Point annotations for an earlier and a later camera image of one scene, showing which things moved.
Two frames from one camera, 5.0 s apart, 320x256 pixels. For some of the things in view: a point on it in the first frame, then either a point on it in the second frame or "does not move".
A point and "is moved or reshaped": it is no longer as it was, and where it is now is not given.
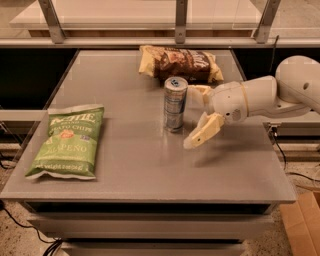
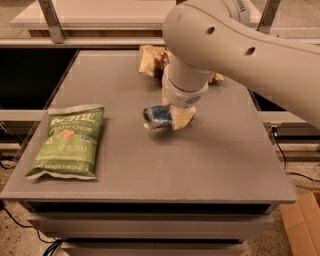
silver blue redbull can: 174,99 is moved or reshaped
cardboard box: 301,224 does not move
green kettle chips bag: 71,143 does not move
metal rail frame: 59,39 does not move
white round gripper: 227,100 to 184,96
